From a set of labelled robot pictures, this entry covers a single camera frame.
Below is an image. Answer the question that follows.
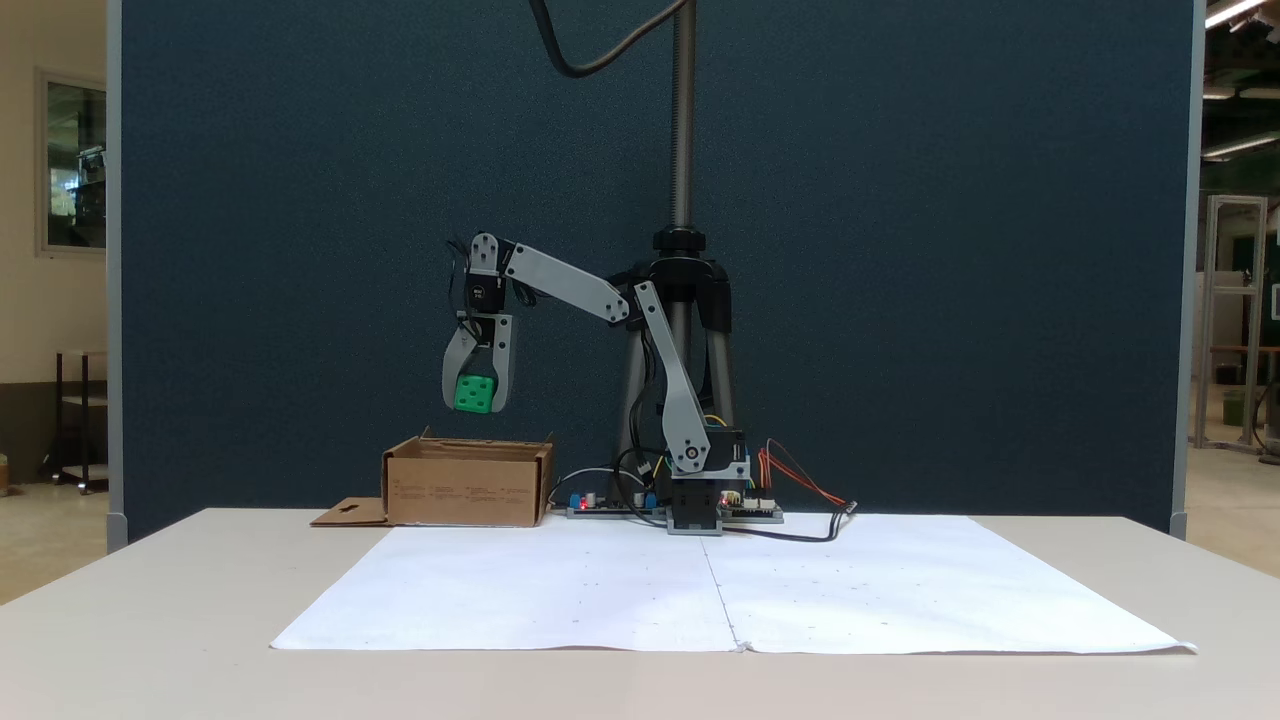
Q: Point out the aluminium frame stand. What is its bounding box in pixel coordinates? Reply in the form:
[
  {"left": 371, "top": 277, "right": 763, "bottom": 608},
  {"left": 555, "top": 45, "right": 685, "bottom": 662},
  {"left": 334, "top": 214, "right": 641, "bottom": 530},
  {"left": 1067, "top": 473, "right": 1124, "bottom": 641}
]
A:
[{"left": 1193, "top": 194, "right": 1272, "bottom": 453}]

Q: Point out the orange wire pair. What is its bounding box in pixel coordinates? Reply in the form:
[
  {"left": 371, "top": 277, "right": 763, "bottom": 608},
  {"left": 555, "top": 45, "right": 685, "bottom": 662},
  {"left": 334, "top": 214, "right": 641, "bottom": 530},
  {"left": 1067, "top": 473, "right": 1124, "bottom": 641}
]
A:
[{"left": 757, "top": 439, "right": 851, "bottom": 509}]

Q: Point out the wide ridged grey gripper finger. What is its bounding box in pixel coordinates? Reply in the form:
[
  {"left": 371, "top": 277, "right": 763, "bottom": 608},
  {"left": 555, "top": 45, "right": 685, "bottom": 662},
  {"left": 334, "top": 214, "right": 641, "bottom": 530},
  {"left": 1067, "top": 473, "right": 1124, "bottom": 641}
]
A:
[{"left": 442, "top": 317, "right": 484, "bottom": 412}]

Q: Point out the black cable with white connector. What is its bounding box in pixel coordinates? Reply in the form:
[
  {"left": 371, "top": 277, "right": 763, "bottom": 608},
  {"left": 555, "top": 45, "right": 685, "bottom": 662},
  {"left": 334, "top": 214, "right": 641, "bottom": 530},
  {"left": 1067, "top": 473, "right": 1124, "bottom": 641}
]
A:
[{"left": 720, "top": 500, "right": 859, "bottom": 545}]

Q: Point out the blue circuit board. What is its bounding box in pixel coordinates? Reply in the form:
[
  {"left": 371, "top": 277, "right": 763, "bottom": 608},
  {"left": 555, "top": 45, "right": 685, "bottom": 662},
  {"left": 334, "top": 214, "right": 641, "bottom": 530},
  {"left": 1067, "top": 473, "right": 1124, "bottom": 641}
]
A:
[{"left": 566, "top": 487, "right": 667, "bottom": 522}]

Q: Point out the brown cardboard box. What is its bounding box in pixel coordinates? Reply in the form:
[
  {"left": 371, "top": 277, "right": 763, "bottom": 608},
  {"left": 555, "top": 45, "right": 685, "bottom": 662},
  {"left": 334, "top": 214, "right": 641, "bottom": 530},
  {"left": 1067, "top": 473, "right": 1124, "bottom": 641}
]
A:
[{"left": 310, "top": 427, "right": 557, "bottom": 529}]

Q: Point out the thick black camera cable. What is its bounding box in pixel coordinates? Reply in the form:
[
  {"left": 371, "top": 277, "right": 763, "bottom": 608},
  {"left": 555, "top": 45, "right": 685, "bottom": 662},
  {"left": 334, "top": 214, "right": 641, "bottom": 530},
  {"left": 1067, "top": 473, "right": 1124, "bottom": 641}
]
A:
[{"left": 528, "top": 0, "right": 693, "bottom": 80}]

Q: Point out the black shelf rack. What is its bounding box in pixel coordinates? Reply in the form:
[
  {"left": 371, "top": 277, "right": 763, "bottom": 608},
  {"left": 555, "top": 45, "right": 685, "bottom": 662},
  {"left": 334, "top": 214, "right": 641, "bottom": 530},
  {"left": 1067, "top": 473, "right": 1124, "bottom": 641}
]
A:
[{"left": 38, "top": 349, "right": 110, "bottom": 497}]

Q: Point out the narrow straight grey gripper finger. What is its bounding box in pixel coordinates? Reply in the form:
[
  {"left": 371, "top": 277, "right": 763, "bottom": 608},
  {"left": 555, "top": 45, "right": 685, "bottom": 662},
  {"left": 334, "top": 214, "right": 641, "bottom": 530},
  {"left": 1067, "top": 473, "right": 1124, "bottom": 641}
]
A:
[{"left": 489, "top": 314, "right": 517, "bottom": 414}]

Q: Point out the circuit board with coloured wires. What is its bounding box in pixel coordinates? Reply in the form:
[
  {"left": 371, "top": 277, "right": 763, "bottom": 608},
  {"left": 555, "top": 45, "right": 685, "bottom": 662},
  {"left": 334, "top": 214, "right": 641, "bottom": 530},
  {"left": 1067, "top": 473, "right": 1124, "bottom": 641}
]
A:
[{"left": 722, "top": 488, "right": 785, "bottom": 525}]

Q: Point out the framed window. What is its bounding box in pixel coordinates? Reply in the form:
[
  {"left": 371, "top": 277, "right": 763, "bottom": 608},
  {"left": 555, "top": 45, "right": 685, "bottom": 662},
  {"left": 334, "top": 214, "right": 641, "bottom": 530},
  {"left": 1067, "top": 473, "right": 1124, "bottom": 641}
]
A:
[{"left": 34, "top": 67, "right": 109, "bottom": 260}]

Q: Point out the dark blue partition panel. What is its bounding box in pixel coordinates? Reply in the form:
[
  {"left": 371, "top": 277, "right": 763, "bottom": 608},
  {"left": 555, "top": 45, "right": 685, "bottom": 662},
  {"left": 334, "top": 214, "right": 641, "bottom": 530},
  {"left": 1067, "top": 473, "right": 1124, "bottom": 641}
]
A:
[{"left": 105, "top": 0, "right": 1203, "bottom": 553}]

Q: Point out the white paper sheet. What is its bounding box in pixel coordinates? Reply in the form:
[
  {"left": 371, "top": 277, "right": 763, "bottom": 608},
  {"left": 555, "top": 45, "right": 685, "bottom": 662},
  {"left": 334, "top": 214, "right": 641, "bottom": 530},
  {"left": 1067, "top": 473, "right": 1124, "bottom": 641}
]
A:
[
  {"left": 703, "top": 514, "right": 1199, "bottom": 657},
  {"left": 269, "top": 522, "right": 743, "bottom": 653}
]

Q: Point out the black cable bundle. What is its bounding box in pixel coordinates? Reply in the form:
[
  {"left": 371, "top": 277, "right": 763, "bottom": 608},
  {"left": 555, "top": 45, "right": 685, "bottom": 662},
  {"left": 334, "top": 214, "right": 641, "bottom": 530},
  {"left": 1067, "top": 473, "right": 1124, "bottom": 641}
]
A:
[{"left": 610, "top": 330, "right": 669, "bottom": 528}]

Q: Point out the black and grey tripod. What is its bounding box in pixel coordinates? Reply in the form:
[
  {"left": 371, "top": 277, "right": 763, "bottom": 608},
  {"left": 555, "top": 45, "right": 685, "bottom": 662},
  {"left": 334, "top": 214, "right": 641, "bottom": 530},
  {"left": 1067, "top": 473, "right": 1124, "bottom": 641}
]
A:
[{"left": 562, "top": 0, "right": 737, "bottom": 503}]

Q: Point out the ceiling light strip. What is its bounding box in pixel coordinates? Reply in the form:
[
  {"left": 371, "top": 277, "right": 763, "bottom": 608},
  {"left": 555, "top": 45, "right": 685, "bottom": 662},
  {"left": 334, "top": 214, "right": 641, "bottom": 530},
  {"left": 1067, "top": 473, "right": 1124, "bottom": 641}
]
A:
[
  {"left": 1202, "top": 130, "right": 1280, "bottom": 162},
  {"left": 1204, "top": 0, "right": 1271, "bottom": 30}
]

